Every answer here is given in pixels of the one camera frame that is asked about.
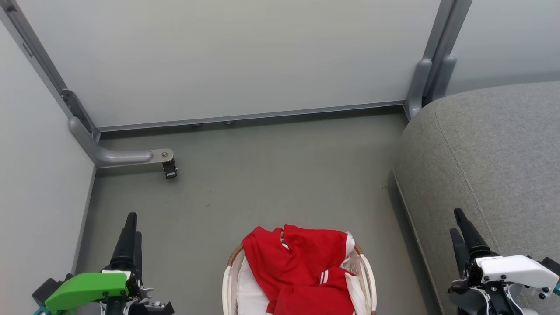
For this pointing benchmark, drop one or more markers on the grey fabric sofa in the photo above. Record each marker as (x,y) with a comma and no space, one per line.
(490,166)

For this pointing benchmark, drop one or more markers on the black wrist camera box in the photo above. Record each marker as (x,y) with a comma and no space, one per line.
(551,264)
(46,288)

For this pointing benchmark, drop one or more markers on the white laundry basket brown rim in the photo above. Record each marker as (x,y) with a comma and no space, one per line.
(227,284)

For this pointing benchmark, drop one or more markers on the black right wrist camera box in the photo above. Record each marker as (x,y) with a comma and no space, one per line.
(551,264)

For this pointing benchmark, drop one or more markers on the grey partition bottom rail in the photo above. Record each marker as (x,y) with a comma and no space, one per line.
(249,116)

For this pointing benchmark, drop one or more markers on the grey partition corner post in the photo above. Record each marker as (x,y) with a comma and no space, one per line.
(39,61)

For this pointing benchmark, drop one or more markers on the grey partition post with feet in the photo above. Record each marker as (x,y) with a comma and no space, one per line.
(433,61)

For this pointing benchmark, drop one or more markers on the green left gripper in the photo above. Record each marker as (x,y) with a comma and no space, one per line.
(87,288)

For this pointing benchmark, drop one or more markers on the red and white garment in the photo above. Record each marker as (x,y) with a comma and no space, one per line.
(302,267)

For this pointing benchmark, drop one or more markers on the white basket liner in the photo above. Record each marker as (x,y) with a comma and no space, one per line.
(249,291)

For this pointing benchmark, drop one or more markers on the grey partition foot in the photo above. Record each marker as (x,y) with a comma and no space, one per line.
(118,156)

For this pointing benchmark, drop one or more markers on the black caster wheel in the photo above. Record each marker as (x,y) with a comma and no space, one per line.
(170,169)

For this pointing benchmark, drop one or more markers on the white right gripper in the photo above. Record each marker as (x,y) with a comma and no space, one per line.
(516,269)

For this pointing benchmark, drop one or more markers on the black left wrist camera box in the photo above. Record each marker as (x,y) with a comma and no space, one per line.
(46,288)

